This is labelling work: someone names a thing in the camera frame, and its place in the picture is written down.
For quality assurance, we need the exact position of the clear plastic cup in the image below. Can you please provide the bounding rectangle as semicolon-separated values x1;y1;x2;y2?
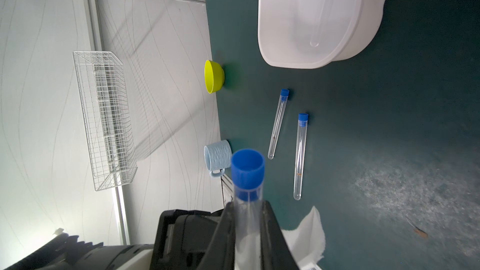
204;140;233;178

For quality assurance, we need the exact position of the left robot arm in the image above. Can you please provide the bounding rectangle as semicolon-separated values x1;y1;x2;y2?
10;209;223;270

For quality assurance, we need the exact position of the white wipe cloth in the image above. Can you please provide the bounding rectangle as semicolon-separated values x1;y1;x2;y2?
282;206;326;270

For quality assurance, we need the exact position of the green bowl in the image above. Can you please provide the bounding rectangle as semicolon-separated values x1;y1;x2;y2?
204;60;225;94

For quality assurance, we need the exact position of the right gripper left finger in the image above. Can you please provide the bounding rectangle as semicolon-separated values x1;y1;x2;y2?
197;202;236;270

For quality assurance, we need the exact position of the white wire basket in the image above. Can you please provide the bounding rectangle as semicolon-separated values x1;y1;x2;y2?
73;51;138;191

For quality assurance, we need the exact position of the test tube blue cap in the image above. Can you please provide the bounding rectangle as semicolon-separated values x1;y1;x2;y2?
231;149;265;270
293;113;309;201
267;89;290;160
310;0;334;48

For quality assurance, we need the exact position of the white rectangular tray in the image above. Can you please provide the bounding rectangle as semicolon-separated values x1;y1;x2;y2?
257;0;386;69

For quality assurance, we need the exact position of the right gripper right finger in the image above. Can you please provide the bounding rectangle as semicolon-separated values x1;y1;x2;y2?
260;201;299;270

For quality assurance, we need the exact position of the green table mat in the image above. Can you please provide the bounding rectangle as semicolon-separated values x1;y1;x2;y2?
206;0;480;270

